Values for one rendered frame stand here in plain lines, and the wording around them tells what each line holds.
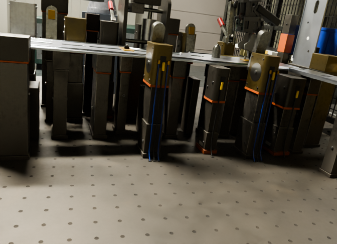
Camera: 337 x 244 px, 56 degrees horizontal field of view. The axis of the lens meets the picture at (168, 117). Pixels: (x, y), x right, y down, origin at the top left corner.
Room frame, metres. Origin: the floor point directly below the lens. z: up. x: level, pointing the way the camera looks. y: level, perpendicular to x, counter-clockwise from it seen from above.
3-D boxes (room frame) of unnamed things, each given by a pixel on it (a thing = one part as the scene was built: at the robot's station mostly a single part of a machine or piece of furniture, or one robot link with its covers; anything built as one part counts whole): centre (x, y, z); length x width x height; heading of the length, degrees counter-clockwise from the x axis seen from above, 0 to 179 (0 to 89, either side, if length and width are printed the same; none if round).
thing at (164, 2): (1.32, 0.15, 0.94); 0.18 x 0.13 x 0.49; 111
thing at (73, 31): (1.20, 0.38, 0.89); 0.12 x 0.08 x 0.38; 21
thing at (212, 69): (1.02, -0.15, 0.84); 0.10 x 0.05 x 0.29; 21
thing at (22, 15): (1.14, 0.54, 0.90); 0.13 x 0.08 x 0.41; 21
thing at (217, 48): (1.22, -0.15, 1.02); 0.03 x 0.03 x 0.07
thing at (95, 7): (1.73, 0.41, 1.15); 0.15 x 0.15 x 0.10
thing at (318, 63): (1.24, -0.57, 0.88); 0.08 x 0.08 x 0.36; 21
